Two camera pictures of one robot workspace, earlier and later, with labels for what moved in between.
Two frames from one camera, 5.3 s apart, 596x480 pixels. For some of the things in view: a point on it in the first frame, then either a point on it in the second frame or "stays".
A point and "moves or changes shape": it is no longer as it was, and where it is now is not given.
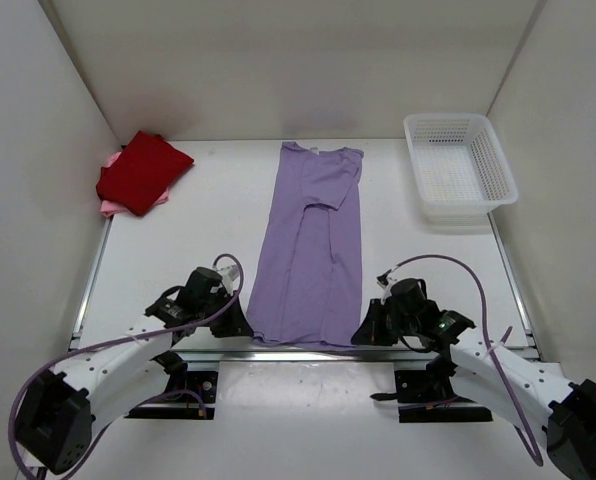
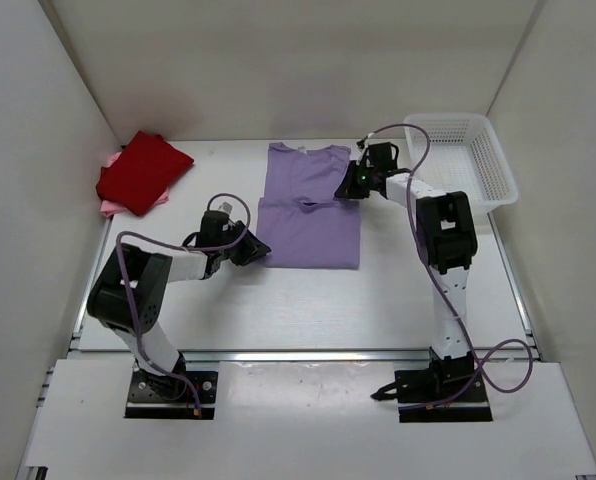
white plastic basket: x=459 y=167 stays
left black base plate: x=192 y=395 stays
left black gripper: x=236 y=324 to x=253 y=248
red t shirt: x=148 y=168 stays
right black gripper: x=372 y=330 to x=349 y=189
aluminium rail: x=311 y=356 stays
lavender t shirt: x=308 y=283 moves or changes shape
